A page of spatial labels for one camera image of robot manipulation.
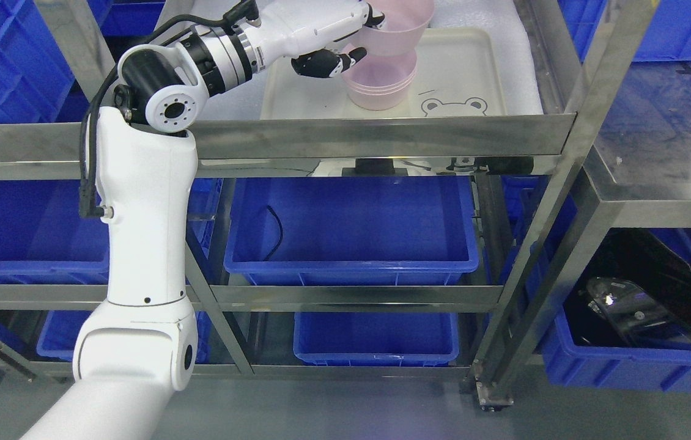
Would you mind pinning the blue bin with helmet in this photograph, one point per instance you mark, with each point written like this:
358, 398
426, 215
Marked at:
646, 369

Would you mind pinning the steel shelf rack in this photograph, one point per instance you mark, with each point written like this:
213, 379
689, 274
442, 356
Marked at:
518, 168

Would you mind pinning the blue bin lower shelf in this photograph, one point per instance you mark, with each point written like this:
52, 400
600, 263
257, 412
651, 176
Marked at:
352, 339

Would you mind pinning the blue bin middle shelf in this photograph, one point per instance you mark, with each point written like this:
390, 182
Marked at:
352, 231

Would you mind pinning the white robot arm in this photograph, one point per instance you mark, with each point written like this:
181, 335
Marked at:
138, 347

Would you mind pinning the stainless steel table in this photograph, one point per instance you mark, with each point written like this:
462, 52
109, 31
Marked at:
641, 157

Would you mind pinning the blue bin shelf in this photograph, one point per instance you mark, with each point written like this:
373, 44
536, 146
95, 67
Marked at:
352, 231
352, 339
21, 226

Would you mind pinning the pink plastic bowl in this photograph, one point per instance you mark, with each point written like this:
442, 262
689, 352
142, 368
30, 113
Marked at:
404, 24

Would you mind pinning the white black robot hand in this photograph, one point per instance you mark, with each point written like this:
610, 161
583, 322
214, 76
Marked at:
303, 30

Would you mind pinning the cream bear tray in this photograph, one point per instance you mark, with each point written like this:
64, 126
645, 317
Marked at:
456, 76

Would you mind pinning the blue crate top right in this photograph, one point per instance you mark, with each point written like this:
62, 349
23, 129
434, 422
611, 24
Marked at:
668, 37

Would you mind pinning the black helmet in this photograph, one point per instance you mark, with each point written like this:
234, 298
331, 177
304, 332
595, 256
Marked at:
634, 293

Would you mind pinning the stack of pink bowls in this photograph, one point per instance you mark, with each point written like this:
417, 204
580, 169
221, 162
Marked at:
379, 83

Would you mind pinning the blue bin left shelf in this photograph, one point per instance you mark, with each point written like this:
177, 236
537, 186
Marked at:
21, 226

